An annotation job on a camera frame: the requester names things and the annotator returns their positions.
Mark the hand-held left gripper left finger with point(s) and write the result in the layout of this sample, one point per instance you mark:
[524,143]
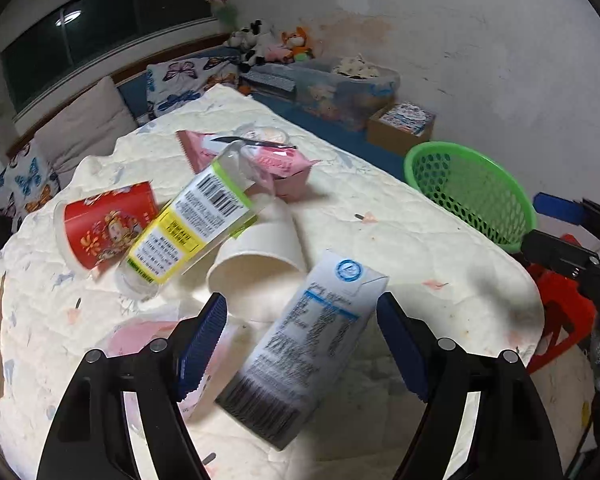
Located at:
[205,345]

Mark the hanging flower decoration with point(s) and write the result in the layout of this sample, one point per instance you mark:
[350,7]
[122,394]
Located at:
[220,0]

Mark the butterfly print pillow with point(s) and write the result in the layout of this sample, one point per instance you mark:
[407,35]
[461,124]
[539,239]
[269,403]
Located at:
[27,180]
[180,82]

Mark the cardboard box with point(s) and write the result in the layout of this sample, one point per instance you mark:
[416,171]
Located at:
[400,130]

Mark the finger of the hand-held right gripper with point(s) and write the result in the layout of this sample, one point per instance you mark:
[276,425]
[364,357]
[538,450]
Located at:
[555,250]
[555,207]

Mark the pink snack packet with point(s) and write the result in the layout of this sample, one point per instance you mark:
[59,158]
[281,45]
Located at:
[290,175]

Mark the white paper cup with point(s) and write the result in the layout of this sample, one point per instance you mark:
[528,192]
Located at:
[265,245]

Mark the green plastic basket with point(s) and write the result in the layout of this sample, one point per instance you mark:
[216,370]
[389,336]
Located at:
[480,195]

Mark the white spotted cloth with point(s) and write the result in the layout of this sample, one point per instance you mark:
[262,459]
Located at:
[355,66]

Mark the clear plastic storage bin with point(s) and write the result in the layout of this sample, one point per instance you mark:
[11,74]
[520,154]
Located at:
[340,95]

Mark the grey pillow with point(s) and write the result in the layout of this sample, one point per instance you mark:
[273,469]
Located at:
[85,125]

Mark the clear pudding cup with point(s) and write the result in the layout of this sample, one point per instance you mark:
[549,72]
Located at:
[270,134]

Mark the white and blue milk carton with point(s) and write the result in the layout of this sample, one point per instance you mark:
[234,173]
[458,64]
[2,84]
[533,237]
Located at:
[305,350]

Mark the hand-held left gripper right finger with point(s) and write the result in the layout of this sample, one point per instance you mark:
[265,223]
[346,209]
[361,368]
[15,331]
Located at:
[400,345]

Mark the red printed plastic cup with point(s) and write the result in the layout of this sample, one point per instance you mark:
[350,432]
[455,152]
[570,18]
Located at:
[105,230]

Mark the dark window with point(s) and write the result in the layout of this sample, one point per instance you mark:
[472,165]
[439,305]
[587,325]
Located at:
[105,20]

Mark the pale pink wrapper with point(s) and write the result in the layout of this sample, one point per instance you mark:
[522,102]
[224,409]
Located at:
[140,332]

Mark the pink plush toy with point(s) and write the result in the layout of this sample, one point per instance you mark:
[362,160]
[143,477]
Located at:
[277,52]

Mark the blue patterned folded cloth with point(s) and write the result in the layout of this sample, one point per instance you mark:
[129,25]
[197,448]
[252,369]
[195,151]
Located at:
[270,79]

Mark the red plastic stool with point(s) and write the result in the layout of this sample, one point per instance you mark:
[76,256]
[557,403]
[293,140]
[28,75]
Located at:
[565,310]

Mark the white printed quilt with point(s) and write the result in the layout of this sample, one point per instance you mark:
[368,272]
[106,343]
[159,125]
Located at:
[405,260]

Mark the thin black utensil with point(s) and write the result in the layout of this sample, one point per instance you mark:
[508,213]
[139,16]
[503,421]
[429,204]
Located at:
[260,142]

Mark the clear bottle with yellow-green label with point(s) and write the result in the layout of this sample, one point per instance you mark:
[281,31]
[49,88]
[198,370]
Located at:
[190,225]

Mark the orange fox plush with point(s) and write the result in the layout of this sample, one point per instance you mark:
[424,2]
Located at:
[297,42]

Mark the black and white cow plush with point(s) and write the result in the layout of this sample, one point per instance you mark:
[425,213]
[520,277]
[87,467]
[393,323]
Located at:
[247,42]

